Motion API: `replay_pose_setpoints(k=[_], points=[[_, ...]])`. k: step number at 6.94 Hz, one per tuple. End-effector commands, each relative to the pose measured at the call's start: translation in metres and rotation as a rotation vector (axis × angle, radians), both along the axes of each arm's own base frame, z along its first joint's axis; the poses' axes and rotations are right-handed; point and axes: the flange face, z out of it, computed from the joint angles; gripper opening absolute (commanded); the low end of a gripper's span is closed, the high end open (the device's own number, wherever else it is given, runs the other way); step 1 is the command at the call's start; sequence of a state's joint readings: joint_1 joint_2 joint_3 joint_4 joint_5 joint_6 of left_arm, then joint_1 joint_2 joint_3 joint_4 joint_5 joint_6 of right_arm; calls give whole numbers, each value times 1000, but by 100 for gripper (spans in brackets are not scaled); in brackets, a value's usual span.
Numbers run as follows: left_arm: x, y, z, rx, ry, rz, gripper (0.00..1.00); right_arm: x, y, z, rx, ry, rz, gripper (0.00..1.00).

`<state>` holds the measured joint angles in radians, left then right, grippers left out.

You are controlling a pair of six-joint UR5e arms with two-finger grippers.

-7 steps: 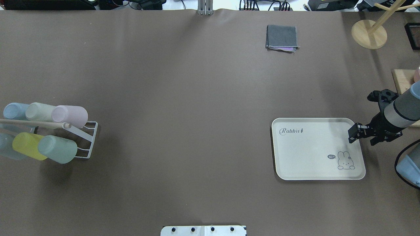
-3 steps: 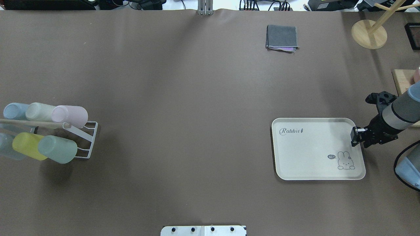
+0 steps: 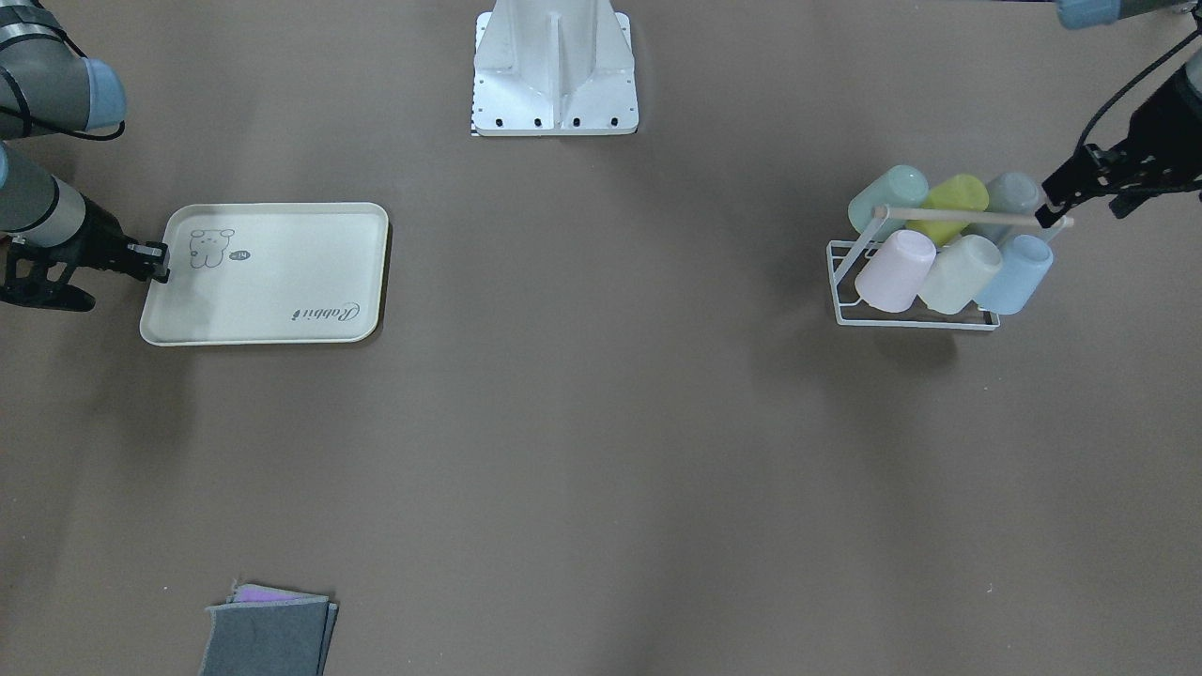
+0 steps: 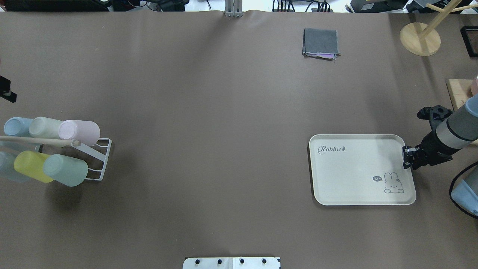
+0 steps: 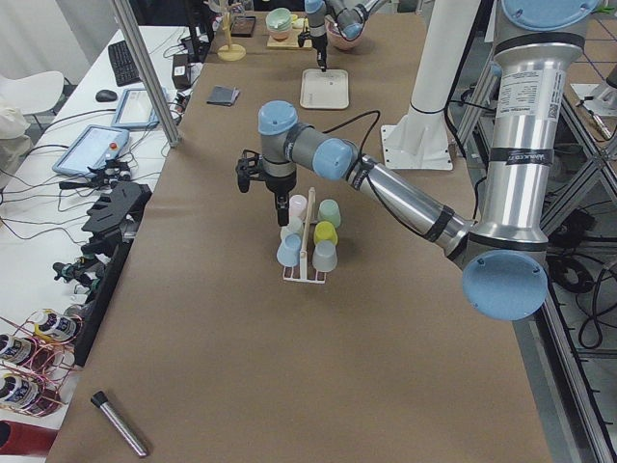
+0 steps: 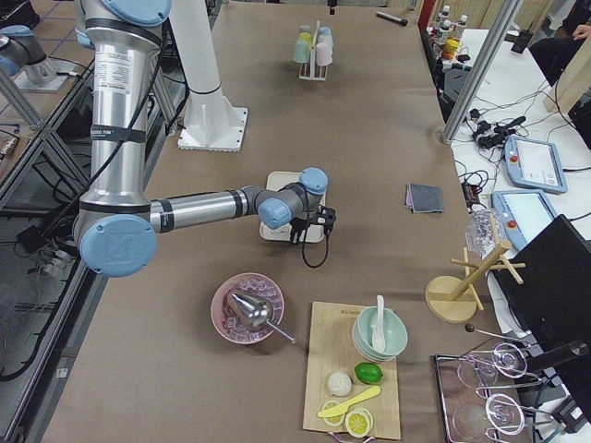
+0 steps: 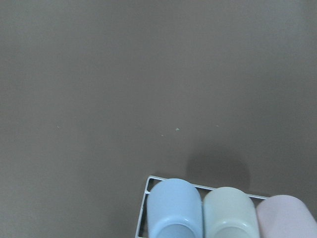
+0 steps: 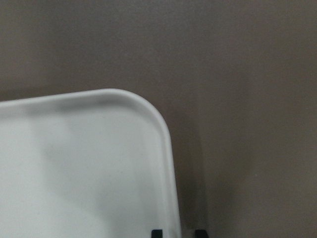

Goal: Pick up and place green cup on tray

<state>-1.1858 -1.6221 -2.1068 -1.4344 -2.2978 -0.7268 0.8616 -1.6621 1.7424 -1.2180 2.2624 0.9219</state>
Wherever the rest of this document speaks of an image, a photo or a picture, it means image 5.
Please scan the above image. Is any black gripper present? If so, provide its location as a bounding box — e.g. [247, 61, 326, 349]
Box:
[265, 174, 296, 227]
[310, 35, 328, 72]

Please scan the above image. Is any cream rabbit tray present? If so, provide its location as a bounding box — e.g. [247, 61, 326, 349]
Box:
[300, 68, 349, 110]

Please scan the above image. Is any green plastic cup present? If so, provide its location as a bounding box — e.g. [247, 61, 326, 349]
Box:
[317, 199, 342, 229]

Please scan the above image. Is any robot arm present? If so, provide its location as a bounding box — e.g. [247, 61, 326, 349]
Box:
[254, 1, 600, 320]
[298, 0, 385, 72]

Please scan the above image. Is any pink plastic cup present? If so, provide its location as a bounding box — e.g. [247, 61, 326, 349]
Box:
[288, 194, 308, 221]

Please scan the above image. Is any cream plastic cup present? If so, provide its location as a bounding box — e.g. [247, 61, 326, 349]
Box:
[280, 216, 304, 242]

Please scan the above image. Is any yellow plastic cup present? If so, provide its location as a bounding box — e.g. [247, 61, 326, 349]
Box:
[313, 221, 338, 246]

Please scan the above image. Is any light blue plastic cup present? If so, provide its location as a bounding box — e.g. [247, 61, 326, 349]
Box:
[277, 233, 302, 267]

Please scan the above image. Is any grey-blue plastic cup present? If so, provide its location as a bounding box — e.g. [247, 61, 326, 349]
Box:
[312, 240, 337, 273]

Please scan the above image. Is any pink bowl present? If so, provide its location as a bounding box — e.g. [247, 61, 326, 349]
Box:
[325, 18, 362, 51]

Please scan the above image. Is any wooden board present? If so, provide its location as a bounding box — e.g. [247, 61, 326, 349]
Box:
[267, 29, 312, 50]

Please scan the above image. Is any green bowl stack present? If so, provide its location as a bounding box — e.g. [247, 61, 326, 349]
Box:
[266, 8, 292, 41]

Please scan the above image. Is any wooden mug tree stand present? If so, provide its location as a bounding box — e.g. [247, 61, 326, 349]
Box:
[205, 0, 246, 62]

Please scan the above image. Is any grey folded cloth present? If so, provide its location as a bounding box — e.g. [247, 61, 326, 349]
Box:
[206, 86, 240, 106]

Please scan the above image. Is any black tool holder stand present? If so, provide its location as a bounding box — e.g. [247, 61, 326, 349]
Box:
[53, 181, 152, 367]

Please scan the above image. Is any blue teach pendant tablet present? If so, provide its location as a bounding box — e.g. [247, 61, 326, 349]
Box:
[52, 124, 129, 177]

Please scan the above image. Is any black keyboard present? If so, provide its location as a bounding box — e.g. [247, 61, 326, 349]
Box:
[107, 41, 141, 87]

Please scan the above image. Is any black computer mouse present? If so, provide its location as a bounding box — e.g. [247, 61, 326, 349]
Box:
[95, 89, 118, 102]

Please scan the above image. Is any steel tube black cap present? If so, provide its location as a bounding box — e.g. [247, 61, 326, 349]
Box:
[91, 391, 149, 458]

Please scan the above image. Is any red box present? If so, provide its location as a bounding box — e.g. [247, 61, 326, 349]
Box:
[1, 421, 58, 456]

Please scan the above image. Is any white wire cup rack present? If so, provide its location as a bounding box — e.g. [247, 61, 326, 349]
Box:
[282, 186, 327, 285]

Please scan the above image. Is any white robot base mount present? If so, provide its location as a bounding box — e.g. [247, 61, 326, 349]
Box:
[382, 0, 481, 171]

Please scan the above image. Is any aluminium frame post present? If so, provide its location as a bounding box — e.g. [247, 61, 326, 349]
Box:
[110, 0, 180, 148]

